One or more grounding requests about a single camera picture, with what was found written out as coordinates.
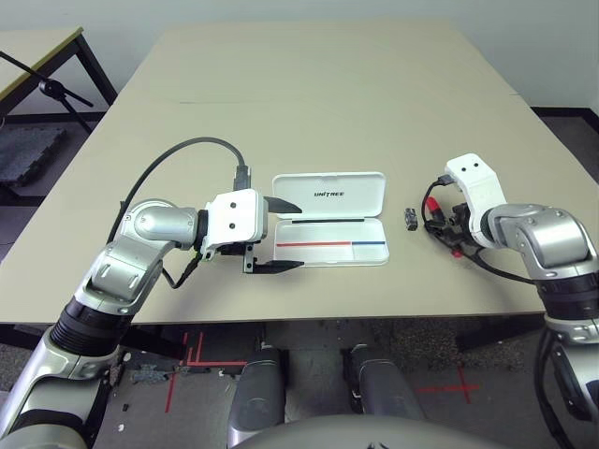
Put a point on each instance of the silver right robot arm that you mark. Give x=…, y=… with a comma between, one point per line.
x=552, y=234

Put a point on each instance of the small black binder clip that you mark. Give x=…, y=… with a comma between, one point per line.
x=411, y=218

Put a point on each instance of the grey robot leg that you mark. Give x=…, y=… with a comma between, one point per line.
x=384, y=383
x=257, y=393

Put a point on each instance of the white plastic pencil case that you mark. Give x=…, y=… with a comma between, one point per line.
x=327, y=192

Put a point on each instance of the grey left robot leg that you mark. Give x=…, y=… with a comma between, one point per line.
x=257, y=393

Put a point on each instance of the grey right robot leg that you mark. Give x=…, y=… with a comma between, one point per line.
x=384, y=383

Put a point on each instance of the grey robot torso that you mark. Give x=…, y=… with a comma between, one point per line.
x=351, y=435

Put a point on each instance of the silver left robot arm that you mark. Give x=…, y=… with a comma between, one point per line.
x=154, y=222

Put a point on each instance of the black table base beam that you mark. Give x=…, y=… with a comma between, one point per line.
x=491, y=337
x=159, y=343

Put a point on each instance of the side table with black frame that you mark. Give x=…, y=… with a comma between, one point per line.
x=28, y=51

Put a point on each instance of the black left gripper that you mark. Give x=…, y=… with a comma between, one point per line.
x=250, y=250

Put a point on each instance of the black wall baseboard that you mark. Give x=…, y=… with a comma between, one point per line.
x=561, y=111

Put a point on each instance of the dark grey foam mat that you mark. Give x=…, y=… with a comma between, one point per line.
x=23, y=154

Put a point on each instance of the black tripod stand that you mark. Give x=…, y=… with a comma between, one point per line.
x=49, y=86

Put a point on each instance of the black marker with red cap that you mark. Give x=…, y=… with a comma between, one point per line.
x=433, y=205

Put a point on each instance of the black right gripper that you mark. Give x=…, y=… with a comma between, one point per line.
x=456, y=227

